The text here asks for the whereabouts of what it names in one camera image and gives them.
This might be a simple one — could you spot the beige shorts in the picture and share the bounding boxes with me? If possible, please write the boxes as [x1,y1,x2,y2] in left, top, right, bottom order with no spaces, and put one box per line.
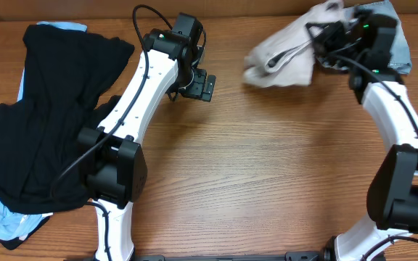
[243,0,345,88]

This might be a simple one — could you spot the black garment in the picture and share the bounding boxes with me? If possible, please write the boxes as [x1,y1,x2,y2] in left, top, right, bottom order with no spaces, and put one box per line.
[0,24,136,251]

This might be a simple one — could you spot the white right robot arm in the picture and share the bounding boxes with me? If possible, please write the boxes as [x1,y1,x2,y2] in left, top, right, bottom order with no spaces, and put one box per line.
[306,10,418,260]

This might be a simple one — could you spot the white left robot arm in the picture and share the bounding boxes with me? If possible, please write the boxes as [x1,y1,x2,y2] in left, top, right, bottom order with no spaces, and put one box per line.
[78,27,216,260]

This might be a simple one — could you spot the light blue denim shorts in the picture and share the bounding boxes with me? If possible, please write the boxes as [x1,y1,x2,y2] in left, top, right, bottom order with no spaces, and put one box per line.
[317,0,413,75]

